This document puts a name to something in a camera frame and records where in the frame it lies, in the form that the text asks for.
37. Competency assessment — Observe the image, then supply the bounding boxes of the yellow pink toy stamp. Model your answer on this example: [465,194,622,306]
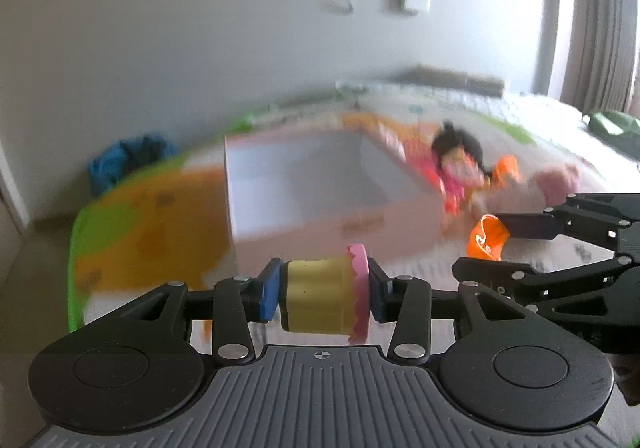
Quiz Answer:
[280,243,370,344]

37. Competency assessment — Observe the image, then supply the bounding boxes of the colourful play mat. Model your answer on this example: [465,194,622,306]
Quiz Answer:
[67,81,639,329]

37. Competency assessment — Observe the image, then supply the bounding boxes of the pink haired plush doll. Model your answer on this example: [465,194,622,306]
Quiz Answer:
[474,162,584,214]

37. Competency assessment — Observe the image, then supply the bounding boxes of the green plush toy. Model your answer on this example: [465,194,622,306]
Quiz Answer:
[584,110,640,159]

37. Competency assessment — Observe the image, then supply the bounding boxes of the black plush toy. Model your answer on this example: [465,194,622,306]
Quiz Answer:
[431,120,485,172]

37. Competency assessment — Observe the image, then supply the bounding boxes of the grey curtain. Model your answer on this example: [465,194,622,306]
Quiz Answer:
[562,0,639,113]

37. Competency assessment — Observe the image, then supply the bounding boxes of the folded brown towel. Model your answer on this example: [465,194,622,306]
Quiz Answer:
[396,65,506,97]

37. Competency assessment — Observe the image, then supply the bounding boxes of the blue bag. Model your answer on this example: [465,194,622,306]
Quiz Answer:
[86,133,178,197]

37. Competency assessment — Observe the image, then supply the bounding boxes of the orange plastic toy cup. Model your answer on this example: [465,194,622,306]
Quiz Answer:
[466,214,511,261]

